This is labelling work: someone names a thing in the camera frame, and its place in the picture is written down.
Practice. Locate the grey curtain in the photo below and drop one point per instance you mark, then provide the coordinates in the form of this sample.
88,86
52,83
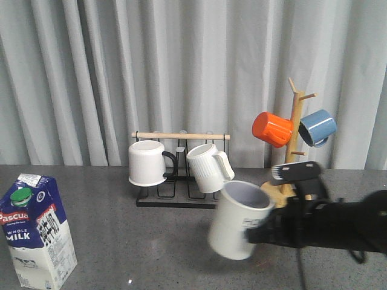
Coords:
78,77

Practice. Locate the wooden mug tree stand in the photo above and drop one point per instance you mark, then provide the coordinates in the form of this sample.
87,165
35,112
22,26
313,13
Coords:
280,193

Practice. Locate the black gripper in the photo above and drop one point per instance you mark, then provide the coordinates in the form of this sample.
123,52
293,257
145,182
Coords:
307,219

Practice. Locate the blue mug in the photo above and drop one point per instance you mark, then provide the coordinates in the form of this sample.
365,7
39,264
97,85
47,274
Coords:
316,128

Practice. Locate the white mug black handle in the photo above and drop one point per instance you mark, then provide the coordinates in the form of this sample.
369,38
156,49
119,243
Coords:
147,166

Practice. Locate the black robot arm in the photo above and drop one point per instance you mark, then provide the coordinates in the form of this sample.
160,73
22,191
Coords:
359,226

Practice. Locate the white ribbed mug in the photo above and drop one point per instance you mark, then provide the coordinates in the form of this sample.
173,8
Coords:
210,167

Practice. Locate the orange mug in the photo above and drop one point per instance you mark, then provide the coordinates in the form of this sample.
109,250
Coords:
272,129

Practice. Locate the pale green mug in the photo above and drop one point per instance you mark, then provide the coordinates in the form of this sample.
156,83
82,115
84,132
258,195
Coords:
242,205

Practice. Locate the blue white milk carton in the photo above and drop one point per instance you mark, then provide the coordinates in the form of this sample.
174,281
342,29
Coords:
37,232

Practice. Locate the black wire mug rack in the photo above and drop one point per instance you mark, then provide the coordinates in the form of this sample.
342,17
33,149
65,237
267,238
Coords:
180,190

